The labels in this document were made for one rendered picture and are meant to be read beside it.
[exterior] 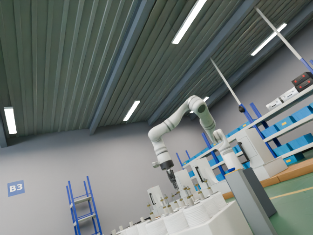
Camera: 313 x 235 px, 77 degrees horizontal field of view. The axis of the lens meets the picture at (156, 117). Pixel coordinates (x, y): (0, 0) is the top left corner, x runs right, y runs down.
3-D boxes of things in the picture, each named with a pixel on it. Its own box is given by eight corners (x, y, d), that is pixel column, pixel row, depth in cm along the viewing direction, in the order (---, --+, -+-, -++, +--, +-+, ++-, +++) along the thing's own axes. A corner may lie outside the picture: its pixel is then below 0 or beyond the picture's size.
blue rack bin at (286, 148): (286, 153, 536) (281, 146, 544) (299, 147, 508) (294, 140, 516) (277, 157, 508) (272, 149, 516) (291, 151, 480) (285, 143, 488)
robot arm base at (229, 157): (236, 172, 144) (225, 151, 150) (246, 168, 137) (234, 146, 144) (228, 176, 139) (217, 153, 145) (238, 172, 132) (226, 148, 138)
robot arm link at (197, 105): (205, 99, 113) (217, 121, 131) (195, 92, 120) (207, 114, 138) (193, 110, 113) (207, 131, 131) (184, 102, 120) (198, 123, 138)
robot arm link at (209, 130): (198, 120, 138) (210, 114, 136) (210, 137, 157) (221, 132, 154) (203, 130, 132) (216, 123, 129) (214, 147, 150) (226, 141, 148)
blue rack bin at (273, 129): (274, 135, 556) (269, 129, 564) (287, 129, 529) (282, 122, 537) (265, 138, 528) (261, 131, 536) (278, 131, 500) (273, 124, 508)
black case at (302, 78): (302, 86, 484) (297, 81, 490) (316, 77, 458) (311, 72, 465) (295, 87, 460) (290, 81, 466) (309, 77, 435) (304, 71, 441)
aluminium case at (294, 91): (290, 102, 507) (286, 96, 514) (305, 93, 480) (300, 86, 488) (283, 102, 481) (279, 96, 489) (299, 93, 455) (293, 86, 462)
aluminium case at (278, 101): (277, 110, 535) (273, 104, 543) (290, 102, 507) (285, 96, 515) (269, 112, 513) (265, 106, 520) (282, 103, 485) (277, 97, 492)
